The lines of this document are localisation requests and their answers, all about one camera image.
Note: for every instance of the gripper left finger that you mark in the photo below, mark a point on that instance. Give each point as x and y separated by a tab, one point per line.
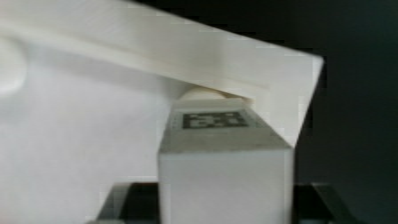
132	205

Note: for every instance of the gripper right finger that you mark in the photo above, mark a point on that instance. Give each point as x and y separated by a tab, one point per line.
319	205

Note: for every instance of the white leg with tag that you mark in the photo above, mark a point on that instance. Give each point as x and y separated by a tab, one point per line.
225	166

